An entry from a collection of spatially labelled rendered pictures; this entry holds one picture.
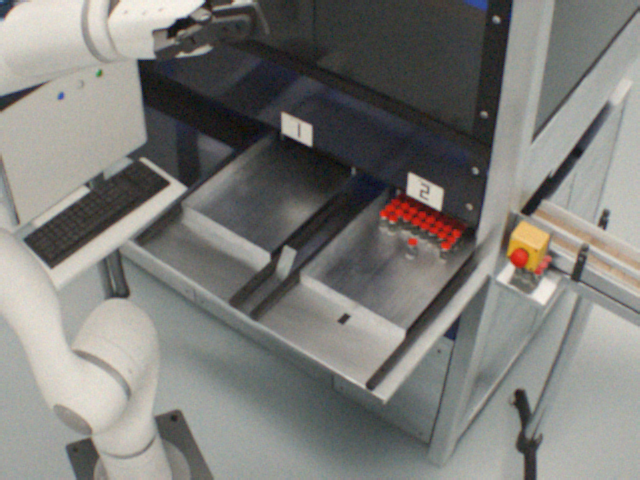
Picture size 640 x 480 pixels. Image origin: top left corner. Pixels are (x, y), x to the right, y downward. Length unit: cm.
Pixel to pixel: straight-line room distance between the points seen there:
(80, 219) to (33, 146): 23
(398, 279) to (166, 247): 51
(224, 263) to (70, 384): 75
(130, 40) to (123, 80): 142
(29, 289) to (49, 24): 50
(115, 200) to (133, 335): 90
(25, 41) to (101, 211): 131
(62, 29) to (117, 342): 60
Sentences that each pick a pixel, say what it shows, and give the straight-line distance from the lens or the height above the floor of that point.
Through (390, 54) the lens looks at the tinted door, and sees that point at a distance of 169.
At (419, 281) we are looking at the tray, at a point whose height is 88.
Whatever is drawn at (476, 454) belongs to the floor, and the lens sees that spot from 263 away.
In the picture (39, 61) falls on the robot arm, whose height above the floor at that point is 182.
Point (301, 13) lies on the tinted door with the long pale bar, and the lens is 179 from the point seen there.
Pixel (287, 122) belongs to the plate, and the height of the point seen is 103.
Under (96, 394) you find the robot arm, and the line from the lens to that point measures 121.
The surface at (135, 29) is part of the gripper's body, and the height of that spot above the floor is 188.
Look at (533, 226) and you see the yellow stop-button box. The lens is 179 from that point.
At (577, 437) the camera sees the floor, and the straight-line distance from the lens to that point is 273.
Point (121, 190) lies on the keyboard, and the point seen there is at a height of 83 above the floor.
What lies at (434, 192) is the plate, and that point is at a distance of 181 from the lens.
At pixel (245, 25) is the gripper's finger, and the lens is 65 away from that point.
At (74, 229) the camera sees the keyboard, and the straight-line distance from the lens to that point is 208.
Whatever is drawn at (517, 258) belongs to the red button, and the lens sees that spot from 175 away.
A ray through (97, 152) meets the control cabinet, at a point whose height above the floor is 88.
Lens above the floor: 225
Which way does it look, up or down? 46 degrees down
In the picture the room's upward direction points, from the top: 1 degrees clockwise
